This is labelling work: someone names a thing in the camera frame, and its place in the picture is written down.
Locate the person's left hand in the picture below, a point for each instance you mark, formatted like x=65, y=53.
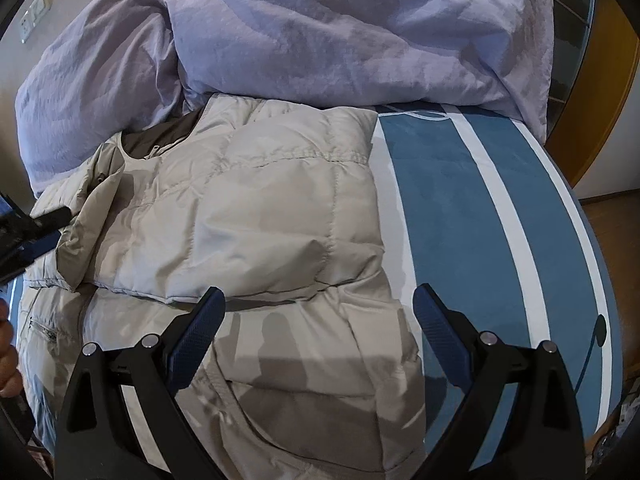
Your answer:
x=7, y=350

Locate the beige puffer jacket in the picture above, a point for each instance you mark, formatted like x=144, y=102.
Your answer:
x=250, y=210

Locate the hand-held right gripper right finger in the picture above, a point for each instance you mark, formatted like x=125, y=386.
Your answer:
x=442, y=330

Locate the blue white striped bed sheet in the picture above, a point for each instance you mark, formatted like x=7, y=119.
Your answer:
x=440, y=210

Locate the wooden door frame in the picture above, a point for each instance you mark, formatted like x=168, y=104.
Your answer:
x=602, y=90

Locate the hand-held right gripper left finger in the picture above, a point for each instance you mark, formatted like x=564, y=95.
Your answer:
x=197, y=327

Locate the white wall socket panel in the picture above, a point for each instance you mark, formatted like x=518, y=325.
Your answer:
x=36, y=12

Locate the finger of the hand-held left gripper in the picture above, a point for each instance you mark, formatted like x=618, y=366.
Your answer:
x=52, y=219
x=35, y=252

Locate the glass door panel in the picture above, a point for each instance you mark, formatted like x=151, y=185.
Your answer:
x=570, y=45

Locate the lavender duvet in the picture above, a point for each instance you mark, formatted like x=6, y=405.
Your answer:
x=325, y=30

